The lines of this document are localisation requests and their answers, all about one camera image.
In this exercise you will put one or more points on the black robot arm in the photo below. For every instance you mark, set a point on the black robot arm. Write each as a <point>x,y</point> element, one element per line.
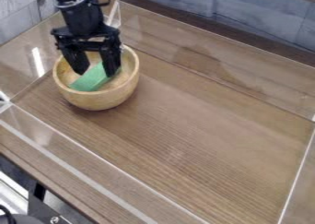
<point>87,34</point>

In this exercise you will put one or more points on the clear acrylic front wall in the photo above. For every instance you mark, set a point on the clear acrylic front wall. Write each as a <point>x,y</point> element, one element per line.
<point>109,195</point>

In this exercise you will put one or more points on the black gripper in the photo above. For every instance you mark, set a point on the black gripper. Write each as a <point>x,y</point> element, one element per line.
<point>86,33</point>

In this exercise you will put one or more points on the wooden bowl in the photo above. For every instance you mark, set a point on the wooden bowl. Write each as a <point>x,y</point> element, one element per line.
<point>113,92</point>

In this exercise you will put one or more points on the green rectangular block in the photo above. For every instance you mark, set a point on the green rectangular block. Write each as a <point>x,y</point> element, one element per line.
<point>91,80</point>

